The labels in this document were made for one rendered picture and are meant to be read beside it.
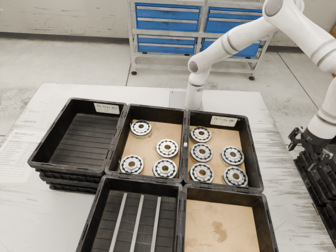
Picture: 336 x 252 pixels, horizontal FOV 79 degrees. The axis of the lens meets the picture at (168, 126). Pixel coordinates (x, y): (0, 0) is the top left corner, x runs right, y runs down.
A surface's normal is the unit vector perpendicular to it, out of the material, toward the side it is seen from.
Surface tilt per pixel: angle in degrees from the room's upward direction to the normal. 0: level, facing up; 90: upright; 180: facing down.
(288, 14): 68
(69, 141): 0
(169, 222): 0
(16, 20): 90
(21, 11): 90
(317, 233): 0
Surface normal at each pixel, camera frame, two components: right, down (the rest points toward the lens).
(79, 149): 0.05, -0.67
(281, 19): -0.83, 0.22
